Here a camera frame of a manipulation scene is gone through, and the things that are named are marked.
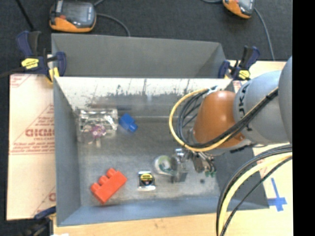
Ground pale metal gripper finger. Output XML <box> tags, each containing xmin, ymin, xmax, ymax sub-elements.
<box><xmin>170</xmin><ymin>148</ymin><xmax>186</xmax><ymax>172</ymax></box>
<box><xmin>170</xmin><ymin>171</ymin><xmax>188</xmax><ymax>183</ymax></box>

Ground clear and green round container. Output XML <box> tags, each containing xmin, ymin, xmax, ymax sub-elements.
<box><xmin>154</xmin><ymin>155</ymin><xmax>178</xmax><ymax>176</ymax></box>

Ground yellow and black tape measure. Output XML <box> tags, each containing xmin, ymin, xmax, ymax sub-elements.
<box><xmin>137</xmin><ymin>171</ymin><xmax>157</xmax><ymax>191</ymax></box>

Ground grey metal bin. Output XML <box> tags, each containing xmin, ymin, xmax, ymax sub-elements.
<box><xmin>51</xmin><ymin>33</ymin><xmax>269</xmax><ymax>227</ymax></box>

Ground blue toy block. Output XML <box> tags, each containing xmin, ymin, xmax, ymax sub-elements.
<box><xmin>118</xmin><ymin>113</ymin><xmax>139</xmax><ymax>133</ymax></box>

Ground orange-red toy brick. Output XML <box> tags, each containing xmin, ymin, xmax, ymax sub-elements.
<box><xmin>90</xmin><ymin>168</ymin><xmax>128</xmax><ymax>205</ymax></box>

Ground clear plastic box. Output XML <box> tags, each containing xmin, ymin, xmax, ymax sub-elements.
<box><xmin>78</xmin><ymin>108</ymin><xmax>119</xmax><ymax>143</ymax></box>

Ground brown cardboard board red print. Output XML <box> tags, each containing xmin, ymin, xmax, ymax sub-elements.
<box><xmin>6</xmin><ymin>73</ymin><xmax>58</xmax><ymax>221</ymax></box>

